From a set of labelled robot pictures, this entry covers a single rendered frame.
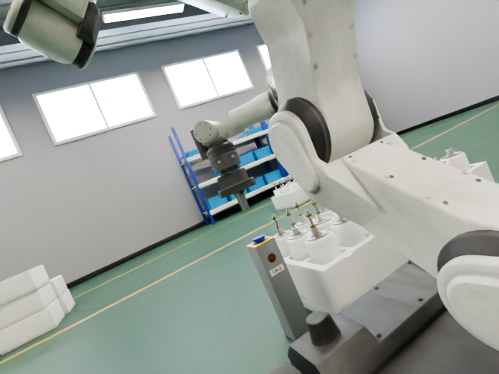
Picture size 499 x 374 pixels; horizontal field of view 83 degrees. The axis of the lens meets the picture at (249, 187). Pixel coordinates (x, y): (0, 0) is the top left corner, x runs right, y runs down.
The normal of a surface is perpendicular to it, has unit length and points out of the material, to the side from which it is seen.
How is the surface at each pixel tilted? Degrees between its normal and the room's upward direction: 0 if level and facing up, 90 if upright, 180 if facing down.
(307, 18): 109
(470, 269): 90
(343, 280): 90
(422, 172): 38
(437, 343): 0
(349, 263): 90
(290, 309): 90
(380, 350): 46
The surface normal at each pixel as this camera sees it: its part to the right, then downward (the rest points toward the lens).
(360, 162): -0.10, -0.80
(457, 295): -0.85, 0.37
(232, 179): -0.36, 0.18
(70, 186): 0.36, -0.13
